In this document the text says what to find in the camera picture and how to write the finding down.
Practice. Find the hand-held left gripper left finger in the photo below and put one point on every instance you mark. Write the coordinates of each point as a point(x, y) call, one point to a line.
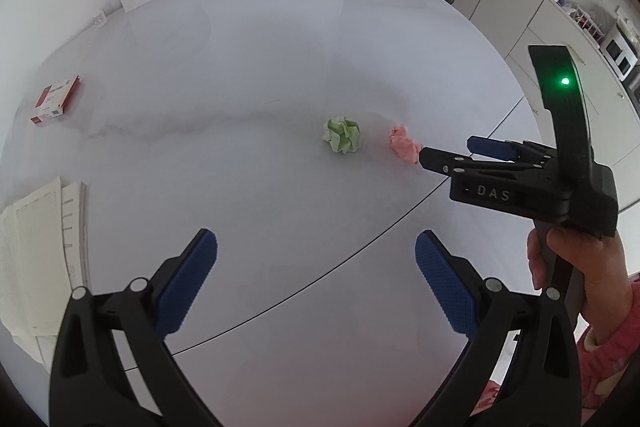
point(192, 277)

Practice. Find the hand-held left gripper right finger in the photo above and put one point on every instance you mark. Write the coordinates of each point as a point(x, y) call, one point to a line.
point(442, 282)

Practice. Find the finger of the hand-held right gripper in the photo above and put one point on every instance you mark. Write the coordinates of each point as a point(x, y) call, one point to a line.
point(450, 162)
point(492, 148)

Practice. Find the pink paper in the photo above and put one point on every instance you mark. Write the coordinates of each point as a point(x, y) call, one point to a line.
point(405, 146)

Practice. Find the person's right forearm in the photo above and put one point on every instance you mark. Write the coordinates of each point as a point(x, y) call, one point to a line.
point(605, 367)

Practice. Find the person's right hand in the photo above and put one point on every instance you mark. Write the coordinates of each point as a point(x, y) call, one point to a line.
point(605, 277)

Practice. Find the crumpled green paper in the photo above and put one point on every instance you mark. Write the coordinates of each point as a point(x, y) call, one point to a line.
point(342, 135)

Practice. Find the white printed paper stack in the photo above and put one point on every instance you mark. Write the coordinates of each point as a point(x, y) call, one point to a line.
point(74, 227)

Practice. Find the white microwave oven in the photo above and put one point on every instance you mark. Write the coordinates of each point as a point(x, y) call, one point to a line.
point(622, 49)

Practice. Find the shelf clutter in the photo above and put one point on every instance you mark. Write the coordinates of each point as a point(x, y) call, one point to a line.
point(580, 14)

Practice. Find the cream printed form sheets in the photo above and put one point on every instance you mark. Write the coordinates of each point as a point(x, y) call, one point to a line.
point(30, 257)

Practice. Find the red and white box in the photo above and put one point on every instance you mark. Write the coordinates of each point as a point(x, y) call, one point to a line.
point(55, 99)

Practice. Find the white wall socket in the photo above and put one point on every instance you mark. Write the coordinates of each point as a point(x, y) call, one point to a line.
point(99, 18)

